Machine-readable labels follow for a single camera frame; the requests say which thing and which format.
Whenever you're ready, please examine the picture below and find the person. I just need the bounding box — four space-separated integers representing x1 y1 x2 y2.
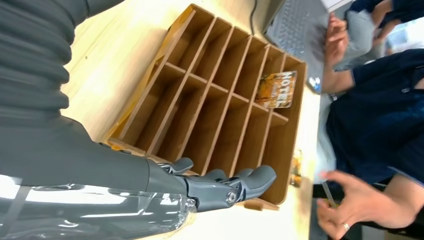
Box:
316 13 424 240
333 0 424 72

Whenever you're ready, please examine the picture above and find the yellow printed card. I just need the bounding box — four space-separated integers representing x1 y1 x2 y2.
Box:
289 149 304 189

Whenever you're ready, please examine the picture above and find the hotel key card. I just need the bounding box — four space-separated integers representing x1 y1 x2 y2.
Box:
254 70 298 110

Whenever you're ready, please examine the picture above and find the grey laptop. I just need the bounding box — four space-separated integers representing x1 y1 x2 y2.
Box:
263 0 333 96

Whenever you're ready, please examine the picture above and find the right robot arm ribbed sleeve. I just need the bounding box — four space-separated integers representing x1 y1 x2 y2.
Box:
0 0 125 121

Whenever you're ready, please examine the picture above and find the wooden compartment organizer box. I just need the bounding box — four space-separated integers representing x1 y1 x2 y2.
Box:
101 3 309 212

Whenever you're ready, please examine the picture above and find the black cable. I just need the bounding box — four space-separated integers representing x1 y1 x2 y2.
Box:
249 0 260 27

